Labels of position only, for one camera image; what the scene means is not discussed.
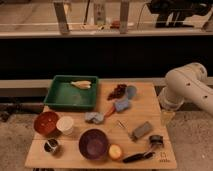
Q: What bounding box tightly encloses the dark red grape bunch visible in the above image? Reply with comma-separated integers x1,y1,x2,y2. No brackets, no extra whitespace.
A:
107,84,127,100

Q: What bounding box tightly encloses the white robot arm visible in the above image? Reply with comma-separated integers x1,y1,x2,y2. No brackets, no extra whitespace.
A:
158,62,213,126

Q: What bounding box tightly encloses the blue grey cup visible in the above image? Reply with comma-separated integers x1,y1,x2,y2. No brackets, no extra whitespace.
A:
125,85,137,99

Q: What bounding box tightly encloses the white paper cup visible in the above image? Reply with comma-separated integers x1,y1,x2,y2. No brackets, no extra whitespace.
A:
56,116,74,135

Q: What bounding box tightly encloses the grey rectangular block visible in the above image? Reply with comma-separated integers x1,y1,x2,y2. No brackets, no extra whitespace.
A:
132,122,153,141

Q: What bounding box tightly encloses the small dark round container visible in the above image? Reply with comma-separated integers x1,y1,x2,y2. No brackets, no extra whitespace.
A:
149,135,164,147

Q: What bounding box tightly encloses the yellow red apple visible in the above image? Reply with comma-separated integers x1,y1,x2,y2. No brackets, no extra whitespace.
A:
108,144,123,160

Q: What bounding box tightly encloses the grey crumpled cloth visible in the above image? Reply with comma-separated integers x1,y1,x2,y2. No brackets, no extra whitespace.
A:
85,112,104,124

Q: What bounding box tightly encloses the purple bowl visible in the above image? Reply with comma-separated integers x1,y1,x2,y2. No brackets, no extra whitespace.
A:
78,129,109,160

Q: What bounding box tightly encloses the yellow banana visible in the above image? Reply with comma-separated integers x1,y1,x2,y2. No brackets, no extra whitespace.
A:
71,81,91,89

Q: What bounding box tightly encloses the green plastic tray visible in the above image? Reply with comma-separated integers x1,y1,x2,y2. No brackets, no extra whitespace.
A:
44,75,98,111

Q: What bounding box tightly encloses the red bowl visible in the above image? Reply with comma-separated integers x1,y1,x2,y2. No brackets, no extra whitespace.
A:
34,111,59,136

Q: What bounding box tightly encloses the black handled tool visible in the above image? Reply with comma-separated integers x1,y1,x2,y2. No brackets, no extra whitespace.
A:
122,152,154,163

